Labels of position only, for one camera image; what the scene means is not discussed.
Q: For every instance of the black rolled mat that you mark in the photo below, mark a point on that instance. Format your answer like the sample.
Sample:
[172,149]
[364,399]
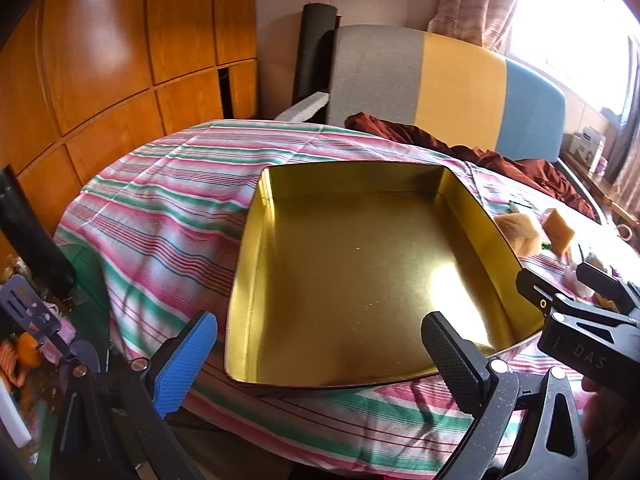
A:
[312,50]

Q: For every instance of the black cylinder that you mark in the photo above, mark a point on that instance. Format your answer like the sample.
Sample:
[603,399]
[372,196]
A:
[30,235]

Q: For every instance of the grey white foam piece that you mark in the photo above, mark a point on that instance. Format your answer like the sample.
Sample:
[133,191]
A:
[305,107]

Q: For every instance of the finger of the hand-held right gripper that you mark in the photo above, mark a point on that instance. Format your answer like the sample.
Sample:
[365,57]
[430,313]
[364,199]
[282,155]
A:
[605,282]
[535,290]

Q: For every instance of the wooden desk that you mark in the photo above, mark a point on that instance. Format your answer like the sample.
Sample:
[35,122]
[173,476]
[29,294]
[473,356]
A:
[607,190]

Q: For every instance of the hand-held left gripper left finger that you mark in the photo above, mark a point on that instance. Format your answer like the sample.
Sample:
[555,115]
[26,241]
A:
[185,360]

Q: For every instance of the gold tin tray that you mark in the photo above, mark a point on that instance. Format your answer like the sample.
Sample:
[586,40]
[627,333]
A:
[350,270]

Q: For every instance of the mustard sock bundle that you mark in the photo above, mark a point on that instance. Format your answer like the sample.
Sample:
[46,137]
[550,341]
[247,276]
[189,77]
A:
[560,230]

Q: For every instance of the grey yellow blue headboard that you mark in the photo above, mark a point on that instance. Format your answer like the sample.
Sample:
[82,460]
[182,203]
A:
[375,75]

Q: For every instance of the wooden wardrobe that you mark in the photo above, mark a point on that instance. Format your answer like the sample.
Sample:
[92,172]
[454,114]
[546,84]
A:
[100,60]

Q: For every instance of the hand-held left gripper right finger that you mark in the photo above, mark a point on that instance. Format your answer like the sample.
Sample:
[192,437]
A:
[450,355]

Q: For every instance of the beige curtain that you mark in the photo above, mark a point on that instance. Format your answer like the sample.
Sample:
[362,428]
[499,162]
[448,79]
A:
[465,5]
[625,155]

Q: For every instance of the bright window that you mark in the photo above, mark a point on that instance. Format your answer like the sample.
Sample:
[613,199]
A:
[565,20]

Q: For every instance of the grey bed frame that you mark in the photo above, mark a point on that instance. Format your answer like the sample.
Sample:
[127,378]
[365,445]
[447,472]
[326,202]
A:
[585,185]

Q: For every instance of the yellow knit sock bundle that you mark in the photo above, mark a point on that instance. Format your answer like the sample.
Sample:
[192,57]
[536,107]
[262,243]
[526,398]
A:
[520,235]

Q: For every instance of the striped bed sheet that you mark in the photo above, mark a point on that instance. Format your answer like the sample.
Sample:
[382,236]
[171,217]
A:
[165,210]

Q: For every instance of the white plastic piece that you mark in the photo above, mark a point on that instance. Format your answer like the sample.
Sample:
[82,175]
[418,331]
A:
[12,410]

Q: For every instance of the orange item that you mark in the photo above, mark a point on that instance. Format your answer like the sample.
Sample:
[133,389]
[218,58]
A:
[27,355]

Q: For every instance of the dark red blanket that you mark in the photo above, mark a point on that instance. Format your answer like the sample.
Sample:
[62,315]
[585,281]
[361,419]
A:
[400,132]

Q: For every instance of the black slotted spatula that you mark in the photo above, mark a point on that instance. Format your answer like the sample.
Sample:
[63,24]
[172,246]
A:
[30,310]

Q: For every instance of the white cardboard box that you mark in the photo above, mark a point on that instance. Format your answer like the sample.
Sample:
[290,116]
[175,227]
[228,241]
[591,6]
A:
[587,142]

